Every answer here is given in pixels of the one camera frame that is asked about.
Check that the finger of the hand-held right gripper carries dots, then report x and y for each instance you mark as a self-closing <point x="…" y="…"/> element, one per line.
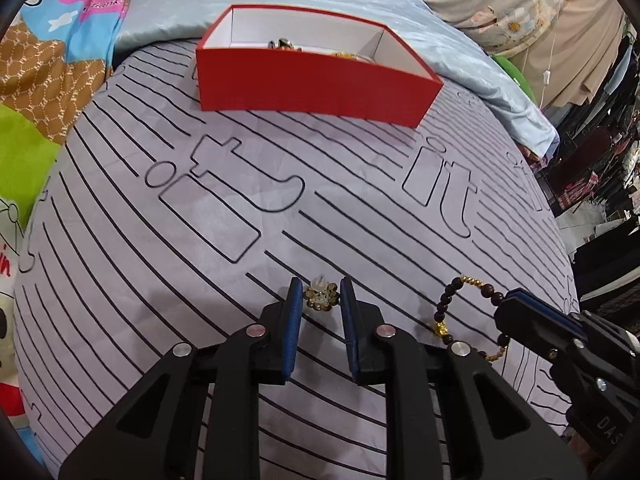
<point x="530" y="327"/>
<point x="550" y="302"/>

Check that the green plastic object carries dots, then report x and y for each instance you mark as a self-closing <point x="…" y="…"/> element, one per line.
<point x="512" y="77"/>

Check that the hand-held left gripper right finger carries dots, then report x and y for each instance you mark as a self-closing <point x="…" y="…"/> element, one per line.
<point x="350" y="330"/>

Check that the red cardboard box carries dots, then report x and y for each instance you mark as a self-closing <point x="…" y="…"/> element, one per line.
<point x="310" y="85"/>

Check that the light blue satin cloth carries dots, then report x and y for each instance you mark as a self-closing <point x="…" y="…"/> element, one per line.
<point x="200" y="10"/>

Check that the beige curtain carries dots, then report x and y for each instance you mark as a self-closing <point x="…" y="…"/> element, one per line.
<point x="580" y="50"/>

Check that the cartoon printed blanket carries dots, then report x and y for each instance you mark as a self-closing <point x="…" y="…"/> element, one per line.
<point x="40" y="60"/>

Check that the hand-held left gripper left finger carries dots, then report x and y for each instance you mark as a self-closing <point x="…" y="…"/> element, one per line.
<point x="291" y="330"/>

